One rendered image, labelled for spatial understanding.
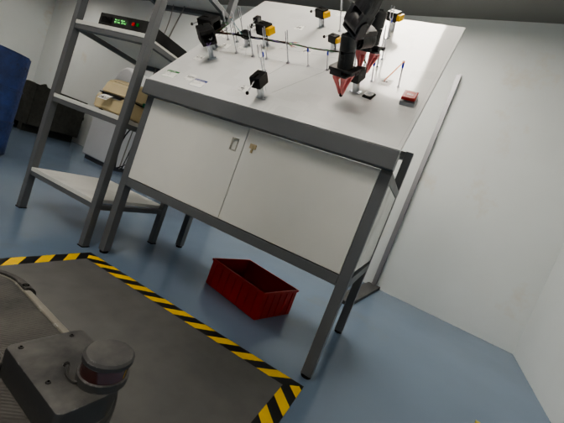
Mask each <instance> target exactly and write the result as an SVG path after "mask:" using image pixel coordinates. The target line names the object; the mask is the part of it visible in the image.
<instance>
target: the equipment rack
mask: <svg viewBox="0 0 564 423"><path fill-rule="evenodd" d="M149 1H150V2H152V3H153V4H154V9H153V12H152V14H151V17H150V20H149V25H148V27H147V30H146V33H145V34H144V33H140V32H135V31H132V30H127V29H120V28H116V27H112V26H108V25H104V24H99V23H93V22H88V21H85V20H83V18H84V15H85V12H86V8H87V4H88V2H89V0H77V3H76V8H75V11H74V13H73V17H72V20H71V22H70V27H69V30H68V34H67V36H66V39H65V44H64V47H63V50H62V53H61V56H60V61H59V64H58V67H57V70H56V73H55V78H54V80H53V84H52V87H51V89H50V94H49V97H48V101H47V103H46V106H45V110H44V114H43V117H42V120H41V123H40V126H39V131H38V134H37V137H36V140H35V143H34V148H33V151H32V154H31V157H30V160H29V165H28V168H27V170H26V174H25V177H24V179H23V184H22V187H21V191H20V193H19V196H18V201H17V204H16V205H15V206H17V207H18V208H27V204H28V201H29V196H30V193H31V190H32V187H33V184H34V180H35V178H37V179H39V180H42V181H43V182H44V183H46V184H48V185H51V186H53V187H54V188H55V189H57V190H59V191H61V192H63V193H65V194H67V195H68V196H70V197H72V198H74V199H76V200H78V201H79V202H81V203H83V204H85V205H87V206H89V207H90V208H89V211H88V214H87V217H86V221H85V224H84V227H83V229H82V232H81V237H80V240H79V243H78V244H77V245H79V246H80V247H82V248H89V247H90V246H89V244H90V241H91V237H92V234H93V232H94V228H95V226H96V223H97V218H98V216H99V213H100V210H103V211H111V208H112V204H113V201H114V198H115V195H116V193H117V190H118V186H119V184H117V183H115V182H113V181H111V180H110V179H111V177H112V172H113V169H114V166H115V164H116V161H117V158H118V154H119V151H120V148H121V145H122V142H123V138H124V135H125V133H126V130H127V129H128V130H131V131H134V132H135V133H136V131H137V128H138V123H135V122H133V121H130V117H131V114H132V111H133V107H134V104H135V102H136V99H137V96H138V92H139V88H140V86H141V83H142V80H143V78H144V73H145V71H152V72H154V70H155V67H156V68H157V69H156V72H158V71H160V70H162V69H163V68H165V67H166V66H167V65H169V64H170V63H172V62H173V61H175V60H177V59H178V58H177V57H176V56H175V55H173V54H172V53H170V52H169V51H168V50H167V49H166V48H164V47H163V46H161V45H160V44H158V43H157V42H156V41H155V40H156V37H157V34H158V31H159V26H160V24H161V21H162V18H163V16H164V13H165V11H170V12H171V11H172V8H173V4H174V8H173V12H175V13H181V11H182V9H183V7H184V6H185V9H184V11H183V14H189V15H194V16H199V17H200V16H201V15H203V14H205V13H208V14H213V15H217V16H220V20H222V24H223V25H222V27H223V26H224V25H225V24H224V20H226V22H227V23H228V24H227V23H226V25H229V24H230V23H231V22H232V12H233V14H234V12H235V10H236V7H237V5H238V0H229V3H228V5H227V10H225V9H224V7H223V6H222V5H221V4H220V3H219V2H218V1H217V0H149ZM222 10H223V11H224V15H225V19H224V20H223V16H224V15H223V16H222V12H223V11H222ZM231 11H232V12H231ZM230 17H231V18H230ZM224 27H225V26H224ZM79 32H81V33H82V34H84V35H85V36H87V37H89V38H90V39H93V40H94V41H96V42H97V43H98V44H101V45H102V46H104V47H105V48H107V49H109V50H111V51H112V52H113V53H115V54H117V55H119V56H121V57H122V58H124V59H125V60H127V61H129V62H130V63H132V64H134V65H135V67H134V70H133V74H132V77H131V80H130V82H129V85H128V90H127V93H126V96H125V98H124V101H123V105H122V109H121V112H120V114H119V116H118V115H115V114H112V113H110V112H106V111H103V110H101V109H99V108H96V107H92V106H90V105H87V104H85V103H83V102H78V101H76V100H74V99H71V98H69V97H65V96H62V95H61V91H62V87H63V85H64V82H65V77H66V74H67V71H68V68H69V65H70V62H71V57H72V55H73V51H74V48H75V46H76V41H77V38H78V35H79ZM97 36H98V37H97ZM104 40H105V41H104ZM113 46H114V47H113ZM115 47H116V48H115ZM120 50H121V51H120ZM124 53H125V54H124ZM131 57H132V58H131ZM156 72H155V73H156ZM58 103H59V104H62V105H65V106H67V107H71V108H73V109H76V110H77V111H80V112H83V113H86V114H88V115H91V116H93V117H95V118H100V119H101V120H104V121H106V122H109V123H112V124H115V125H116V127H115V130H114V133H113V136H112V140H111V143H110V145H109V148H108V151H107V156H106V158H105V161H104V164H103V167H102V172H101V174H100V177H99V178H95V177H90V176H85V175H76V174H71V173H65V172H60V171H55V170H46V169H41V168H39V163H40V160H41V157H42V154H43V152H44V147H45V144H46V140H47V138H48V135H49V131H50V127H51V123H52V121H53V118H54V115H55V110H56V108H57V104H58ZM107 204H111V205H107ZM136 206H140V207H136ZM145 207H148V208H145ZM167 208H168V206H167V205H165V204H164V203H162V202H161V203H160V204H159V203H156V202H154V201H151V200H150V199H148V198H146V197H144V196H141V195H140V194H138V193H136V192H133V191H130V192H129V194H128V199H127V202H126V205H125V207H124V210H123V211H124V212H140V213H152V214H157V216H156V218H155V220H154V225H153V227H152V230H151V233H150V235H149V240H148V241H147V242H148V243H151V244H156V240H157V237H158V235H159V231H160V229H161V226H162V223H163V220H164V218H165V213H166V211H167Z"/></svg>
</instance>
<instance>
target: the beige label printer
mask: <svg viewBox="0 0 564 423"><path fill-rule="evenodd" d="M128 85H129V83H128V82H126V81H120V80H110V81H108V82H107V84H106V85H105V86H104V87H103V91H101V90H100V92H98V93H97V96H96V99H95V101H94V105H95V107H99V109H101V110H106V111H108V112H111V113H114V114H116V115H118V116H119V114H120V112H121V109H122V105H123V101H124V98H125V96H126V93H127V90H128ZM142 90H143V87H142V86H141V87H140V88H139V92H138V96H137V99H136V102H135V104H134V107H133V111H132V114H131V117H130V120H131V121H133V122H135V123H139V121H140V118H141V116H142V113H143V110H144V106H145V103H146V101H147V98H148V95H146V94H144V93H142ZM101 94H107V95H109V96H112V97H110V98H108V99H107V100H105V99H102V98H100V97H98V96H100V95H101Z"/></svg>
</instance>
